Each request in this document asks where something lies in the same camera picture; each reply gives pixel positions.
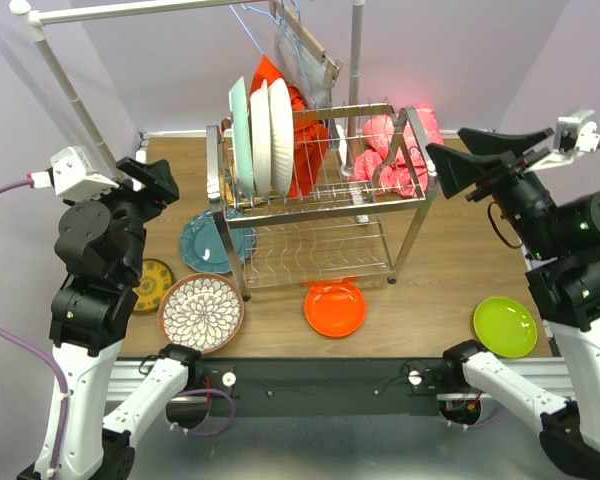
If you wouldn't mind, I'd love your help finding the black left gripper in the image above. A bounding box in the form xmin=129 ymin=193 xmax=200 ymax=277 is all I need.
xmin=66 ymin=154 xmax=180 ymax=280

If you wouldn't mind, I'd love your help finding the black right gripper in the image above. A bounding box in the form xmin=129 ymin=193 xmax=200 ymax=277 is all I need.
xmin=424 ymin=124 xmax=562 ymax=256

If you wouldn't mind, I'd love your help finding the mint rectangular plate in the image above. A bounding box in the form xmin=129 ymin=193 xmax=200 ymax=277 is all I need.
xmin=229 ymin=77 xmax=255 ymax=198

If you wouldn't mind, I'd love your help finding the flower plate brown rim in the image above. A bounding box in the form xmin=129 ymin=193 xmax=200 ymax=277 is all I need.
xmin=268 ymin=78 xmax=294 ymax=197
xmin=157 ymin=273 xmax=245 ymax=354

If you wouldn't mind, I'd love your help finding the cream plate blue swirl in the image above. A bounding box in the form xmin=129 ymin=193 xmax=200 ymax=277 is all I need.
xmin=250 ymin=80 xmax=271 ymax=198

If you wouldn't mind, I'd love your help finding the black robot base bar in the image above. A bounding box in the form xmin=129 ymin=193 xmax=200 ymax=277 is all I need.
xmin=166 ymin=356 xmax=486 ymax=419

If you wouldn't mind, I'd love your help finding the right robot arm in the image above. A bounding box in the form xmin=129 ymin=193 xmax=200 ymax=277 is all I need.
xmin=426 ymin=128 xmax=600 ymax=479

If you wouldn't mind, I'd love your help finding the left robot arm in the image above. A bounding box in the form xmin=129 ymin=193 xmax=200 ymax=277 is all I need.
xmin=18 ymin=157 xmax=202 ymax=479

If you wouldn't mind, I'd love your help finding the teal scalloped plate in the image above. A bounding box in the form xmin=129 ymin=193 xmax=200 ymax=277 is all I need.
xmin=179 ymin=209 xmax=256 ymax=274

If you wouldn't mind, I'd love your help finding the pink printed garment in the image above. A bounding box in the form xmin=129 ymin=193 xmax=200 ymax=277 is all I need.
xmin=348 ymin=103 xmax=451 ymax=199

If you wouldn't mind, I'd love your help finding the yellow patterned small plate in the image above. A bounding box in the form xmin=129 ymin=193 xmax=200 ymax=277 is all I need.
xmin=133 ymin=258 xmax=174 ymax=314

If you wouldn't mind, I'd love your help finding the orange garment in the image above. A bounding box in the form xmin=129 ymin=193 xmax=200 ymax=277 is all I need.
xmin=249 ymin=54 xmax=329 ymax=198

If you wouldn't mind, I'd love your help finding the lime green plate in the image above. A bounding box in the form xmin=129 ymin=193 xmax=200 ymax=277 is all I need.
xmin=472 ymin=296 xmax=538 ymax=359

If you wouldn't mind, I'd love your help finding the orange plastic plate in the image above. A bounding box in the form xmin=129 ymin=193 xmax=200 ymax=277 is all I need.
xmin=304 ymin=279 xmax=367 ymax=338

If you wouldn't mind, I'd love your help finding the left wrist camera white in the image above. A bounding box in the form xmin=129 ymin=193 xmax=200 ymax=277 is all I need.
xmin=27 ymin=146 xmax=119 ymax=202

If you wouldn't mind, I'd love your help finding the steel wire dish rack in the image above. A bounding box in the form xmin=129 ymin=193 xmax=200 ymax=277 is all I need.
xmin=206 ymin=103 xmax=437 ymax=300

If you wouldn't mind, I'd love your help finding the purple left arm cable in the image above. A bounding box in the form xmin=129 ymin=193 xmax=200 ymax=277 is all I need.
xmin=0 ymin=179 xmax=236 ymax=471

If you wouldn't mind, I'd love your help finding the white clothes rail frame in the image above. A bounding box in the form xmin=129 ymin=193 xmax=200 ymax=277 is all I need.
xmin=8 ymin=0 xmax=366 ymax=181

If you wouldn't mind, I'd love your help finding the blue wire hanger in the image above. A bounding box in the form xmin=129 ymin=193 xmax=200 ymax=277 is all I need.
xmin=230 ymin=3 xmax=282 ymax=55

